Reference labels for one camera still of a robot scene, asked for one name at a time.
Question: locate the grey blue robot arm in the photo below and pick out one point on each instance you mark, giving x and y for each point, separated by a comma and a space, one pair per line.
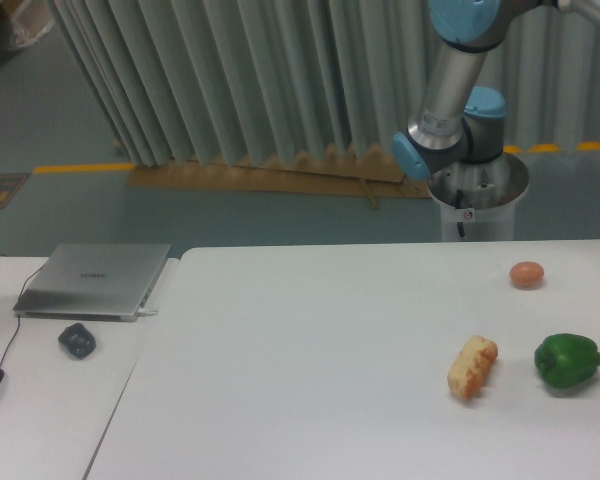
435, 136

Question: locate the white usb plug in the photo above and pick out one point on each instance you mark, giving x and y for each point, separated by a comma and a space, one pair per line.
146, 313

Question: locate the pale green curtain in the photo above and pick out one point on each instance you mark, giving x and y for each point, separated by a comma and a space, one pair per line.
236, 80

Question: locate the silver closed laptop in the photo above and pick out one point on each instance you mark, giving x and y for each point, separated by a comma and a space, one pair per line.
94, 281

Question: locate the bread roll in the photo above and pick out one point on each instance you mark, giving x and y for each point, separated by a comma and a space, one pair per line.
472, 366

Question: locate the brown egg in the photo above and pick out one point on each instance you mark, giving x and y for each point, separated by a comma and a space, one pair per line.
526, 275

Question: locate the black controller puck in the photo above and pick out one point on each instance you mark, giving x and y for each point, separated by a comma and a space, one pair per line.
78, 341

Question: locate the green bell pepper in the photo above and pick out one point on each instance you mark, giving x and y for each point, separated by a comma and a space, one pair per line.
565, 360

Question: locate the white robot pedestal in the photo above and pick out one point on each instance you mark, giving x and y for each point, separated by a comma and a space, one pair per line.
477, 202

